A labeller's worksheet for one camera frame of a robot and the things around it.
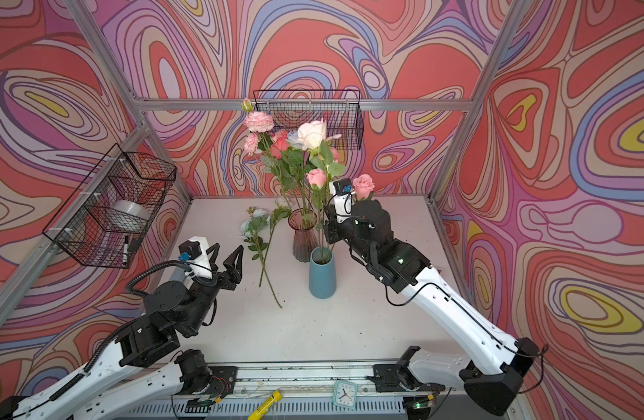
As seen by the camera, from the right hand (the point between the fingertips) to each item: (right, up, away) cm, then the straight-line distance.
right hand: (327, 216), depth 66 cm
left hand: (-22, -8, -3) cm, 24 cm away
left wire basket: (-60, 0, +5) cm, 60 cm away
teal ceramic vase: (-1, -17, +13) cm, 22 cm away
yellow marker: (-17, -51, +2) cm, 54 cm away
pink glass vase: (-8, -1, +23) cm, 24 cm away
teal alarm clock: (+5, -48, +4) cm, 49 cm away
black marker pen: (-56, -9, +6) cm, 57 cm away
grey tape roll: (-56, +3, +8) cm, 56 cm away
